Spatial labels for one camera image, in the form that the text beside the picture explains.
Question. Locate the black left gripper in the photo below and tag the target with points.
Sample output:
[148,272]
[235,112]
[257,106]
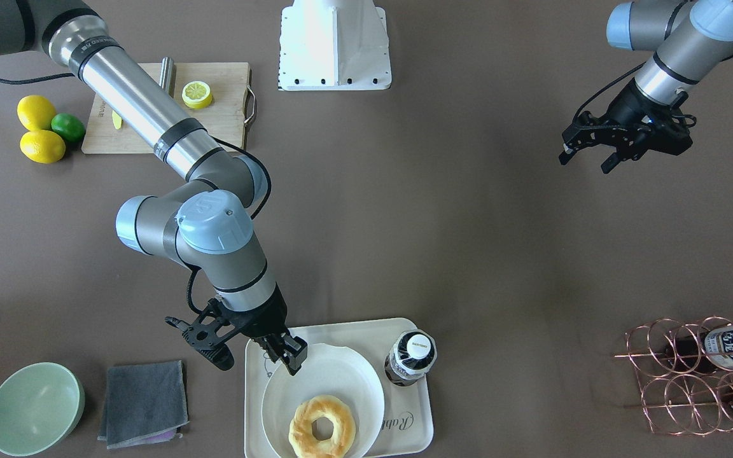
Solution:
[627,109]

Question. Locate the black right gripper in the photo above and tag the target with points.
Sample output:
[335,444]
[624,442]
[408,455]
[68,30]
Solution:
[265,320]

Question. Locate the white round plate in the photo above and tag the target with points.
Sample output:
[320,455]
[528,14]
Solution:
[328,370]

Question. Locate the glazed ring donut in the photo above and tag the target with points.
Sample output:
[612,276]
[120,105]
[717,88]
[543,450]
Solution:
[301,435]

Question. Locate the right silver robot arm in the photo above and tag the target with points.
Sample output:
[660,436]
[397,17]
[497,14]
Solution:
[203,225]

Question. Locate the dark tea bottle on tray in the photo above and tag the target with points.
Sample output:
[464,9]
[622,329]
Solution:
[410,358]

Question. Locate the cream rabbit tray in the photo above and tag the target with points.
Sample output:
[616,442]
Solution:
[406,427]

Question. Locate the grey folded cloth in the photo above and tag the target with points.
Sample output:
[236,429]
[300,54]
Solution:
[144,404]

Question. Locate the wooden cutting board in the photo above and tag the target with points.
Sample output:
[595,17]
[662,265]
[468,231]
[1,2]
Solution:
[226,118]

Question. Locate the mint green bowl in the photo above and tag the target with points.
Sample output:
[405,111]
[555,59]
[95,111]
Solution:
[40,404]

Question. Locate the half lemon slice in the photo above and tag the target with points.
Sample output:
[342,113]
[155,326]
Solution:
[196,94]

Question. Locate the yellow plastic knife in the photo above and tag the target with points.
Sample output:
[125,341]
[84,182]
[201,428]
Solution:
[117,120]

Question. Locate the steel cylindrical muddler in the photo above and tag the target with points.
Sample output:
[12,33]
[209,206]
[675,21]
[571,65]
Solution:
[167,74]

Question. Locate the green lime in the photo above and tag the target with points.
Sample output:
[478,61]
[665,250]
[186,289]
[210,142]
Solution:
[69,127]

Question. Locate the yellow lemon lower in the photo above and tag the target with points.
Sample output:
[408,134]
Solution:
[43,146]

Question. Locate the yellow lemon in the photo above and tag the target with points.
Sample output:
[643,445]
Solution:
[36,112]
[43,146]

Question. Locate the yellow lemon upper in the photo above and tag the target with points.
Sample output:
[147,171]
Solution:
[36,112]

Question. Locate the copper wire bottle rack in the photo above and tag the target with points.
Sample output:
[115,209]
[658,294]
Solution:
[681,391]

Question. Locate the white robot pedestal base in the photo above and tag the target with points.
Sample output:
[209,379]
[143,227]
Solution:
[334,46]

